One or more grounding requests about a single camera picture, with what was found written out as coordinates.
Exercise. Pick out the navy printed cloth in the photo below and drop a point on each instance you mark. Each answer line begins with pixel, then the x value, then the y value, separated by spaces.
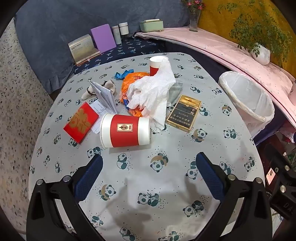
pixel 129 48

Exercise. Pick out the blue plastic wrapper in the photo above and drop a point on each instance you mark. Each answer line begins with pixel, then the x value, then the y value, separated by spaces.
pixel 120 75

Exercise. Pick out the grey panda print tablecloth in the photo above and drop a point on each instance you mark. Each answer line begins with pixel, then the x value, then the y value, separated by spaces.
pixel 161 143

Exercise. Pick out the small beige crumpled wrapper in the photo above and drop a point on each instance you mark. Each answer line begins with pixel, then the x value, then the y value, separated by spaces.
pixel 108 84

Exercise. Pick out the pink cloth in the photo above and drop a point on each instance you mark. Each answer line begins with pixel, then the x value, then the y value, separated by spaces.
pixel 208 46

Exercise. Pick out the dark red cabinet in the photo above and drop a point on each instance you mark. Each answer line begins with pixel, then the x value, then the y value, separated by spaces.
pixel 275 139

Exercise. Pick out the light green box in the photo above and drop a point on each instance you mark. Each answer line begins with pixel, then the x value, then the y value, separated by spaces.
pixel 151 25

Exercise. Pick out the yellow cloth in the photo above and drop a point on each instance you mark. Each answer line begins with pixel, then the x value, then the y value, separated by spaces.
pixel 215 20

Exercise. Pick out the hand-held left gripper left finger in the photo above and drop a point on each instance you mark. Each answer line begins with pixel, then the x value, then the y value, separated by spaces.
pixel 89 178

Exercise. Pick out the tall white bottle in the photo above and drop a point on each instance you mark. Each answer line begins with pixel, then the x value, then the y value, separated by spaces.
pixel 116 34

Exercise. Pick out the short white jar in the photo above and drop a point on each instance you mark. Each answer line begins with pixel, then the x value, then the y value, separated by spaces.
pixel 123 28

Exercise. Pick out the blue blanket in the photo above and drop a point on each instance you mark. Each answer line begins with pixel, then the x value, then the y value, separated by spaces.
pixel 57 23

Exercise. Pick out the white pink plastic bag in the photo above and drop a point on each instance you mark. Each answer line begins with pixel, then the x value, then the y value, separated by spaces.
pixel 288 132

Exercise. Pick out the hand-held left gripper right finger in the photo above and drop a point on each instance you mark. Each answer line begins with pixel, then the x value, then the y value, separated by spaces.
pixel 209 178

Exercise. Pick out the trash bin with white liner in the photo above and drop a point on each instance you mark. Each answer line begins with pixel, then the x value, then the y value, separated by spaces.
pixel 245 99

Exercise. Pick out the crumpled white paper towel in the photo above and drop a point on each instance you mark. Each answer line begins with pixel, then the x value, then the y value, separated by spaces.
pixel 150 92

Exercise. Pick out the gold black cigarette box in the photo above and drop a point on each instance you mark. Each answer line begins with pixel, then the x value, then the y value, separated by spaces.
pixel 182 115

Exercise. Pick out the large red white paper cup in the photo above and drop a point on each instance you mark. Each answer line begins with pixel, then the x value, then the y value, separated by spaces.
pixel 124 129

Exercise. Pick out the dark purple cloth drape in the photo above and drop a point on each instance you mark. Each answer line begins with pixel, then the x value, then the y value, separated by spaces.
pixel 196 58

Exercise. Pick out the folded white paper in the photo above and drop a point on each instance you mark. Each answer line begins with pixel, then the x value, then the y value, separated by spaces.
pixel 105 97

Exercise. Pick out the glass vase with pink flowers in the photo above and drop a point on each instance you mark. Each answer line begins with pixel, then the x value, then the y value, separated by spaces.
pixel 193 20

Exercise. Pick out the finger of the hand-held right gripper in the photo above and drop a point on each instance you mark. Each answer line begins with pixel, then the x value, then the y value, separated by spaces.
pixel 281 162

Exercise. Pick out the green plant in white pot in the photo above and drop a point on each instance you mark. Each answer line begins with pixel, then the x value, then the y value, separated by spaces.
pixel 261 54

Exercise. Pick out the red envelope with gold character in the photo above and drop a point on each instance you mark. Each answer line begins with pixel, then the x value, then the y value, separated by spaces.
pixel 81 122

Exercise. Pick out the small red white paper cup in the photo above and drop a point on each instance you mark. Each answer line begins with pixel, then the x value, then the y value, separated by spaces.
pixel 154 67

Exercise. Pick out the purple box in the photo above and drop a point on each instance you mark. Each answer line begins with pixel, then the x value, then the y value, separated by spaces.
pixel 103 38

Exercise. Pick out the orange plastic bag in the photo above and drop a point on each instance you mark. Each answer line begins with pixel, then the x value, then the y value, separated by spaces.
pixel 134 77

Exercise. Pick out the gold silver box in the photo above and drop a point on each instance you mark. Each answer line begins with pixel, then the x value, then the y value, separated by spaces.
pixel 82 48

